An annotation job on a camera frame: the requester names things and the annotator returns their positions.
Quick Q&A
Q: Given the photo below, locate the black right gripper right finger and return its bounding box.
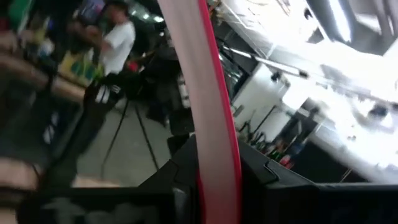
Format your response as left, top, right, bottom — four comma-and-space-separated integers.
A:
238, 139, 398, 224

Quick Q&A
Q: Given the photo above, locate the person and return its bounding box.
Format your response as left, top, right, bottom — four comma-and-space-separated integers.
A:
46, 0, 137, 187

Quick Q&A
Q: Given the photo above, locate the black tripod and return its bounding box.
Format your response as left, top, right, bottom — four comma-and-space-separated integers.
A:
101, 98, 160, 180

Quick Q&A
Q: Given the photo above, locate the red dish brush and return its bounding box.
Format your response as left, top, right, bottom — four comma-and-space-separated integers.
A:
157, 0, 243, 224

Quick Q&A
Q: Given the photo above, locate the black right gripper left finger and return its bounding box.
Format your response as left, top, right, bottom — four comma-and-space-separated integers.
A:
18, 134, 200, 224

